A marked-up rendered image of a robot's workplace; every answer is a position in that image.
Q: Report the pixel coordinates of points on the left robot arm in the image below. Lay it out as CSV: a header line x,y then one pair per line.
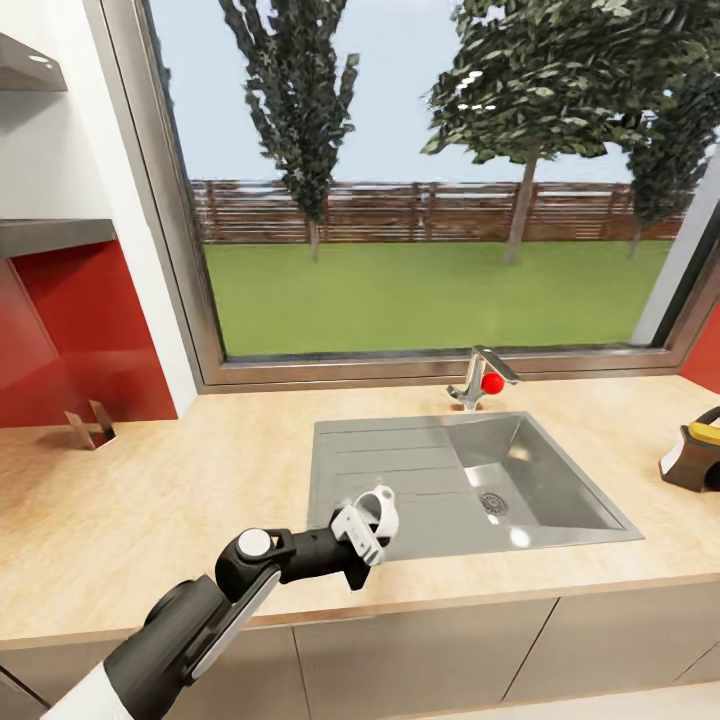
x,y
190,625

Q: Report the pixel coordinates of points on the fixed window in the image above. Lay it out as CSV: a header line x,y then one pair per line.
x,y
352,194

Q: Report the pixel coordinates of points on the coffee cup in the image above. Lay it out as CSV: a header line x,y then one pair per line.
x,y
378,508

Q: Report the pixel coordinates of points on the drop in sink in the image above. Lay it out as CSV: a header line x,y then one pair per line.
x,y
464,483

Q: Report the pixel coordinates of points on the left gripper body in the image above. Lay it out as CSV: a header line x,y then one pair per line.
x,y
333,556

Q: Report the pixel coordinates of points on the bottle of coffee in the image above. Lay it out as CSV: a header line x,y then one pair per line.
x,y
696,450

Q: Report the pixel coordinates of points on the cabinet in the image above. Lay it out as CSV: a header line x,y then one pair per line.
x,y
394,664

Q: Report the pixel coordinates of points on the countertop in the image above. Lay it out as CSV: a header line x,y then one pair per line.
x,y
91,540

